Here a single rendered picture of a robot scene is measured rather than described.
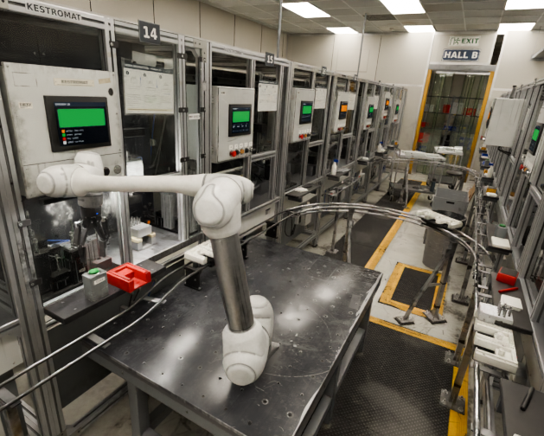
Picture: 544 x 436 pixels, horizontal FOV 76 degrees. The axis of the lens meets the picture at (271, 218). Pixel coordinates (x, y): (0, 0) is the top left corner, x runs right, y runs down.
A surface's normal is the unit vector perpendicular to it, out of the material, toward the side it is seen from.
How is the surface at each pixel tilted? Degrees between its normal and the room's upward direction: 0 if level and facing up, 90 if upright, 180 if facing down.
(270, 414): 0
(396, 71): 90
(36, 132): 90
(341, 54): 90
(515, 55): 90
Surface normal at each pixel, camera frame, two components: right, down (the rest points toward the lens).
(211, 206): -0.14, 0.24
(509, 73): -0.49, 0.27
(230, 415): 0.06, -0.94
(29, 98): 0.87, 0.21
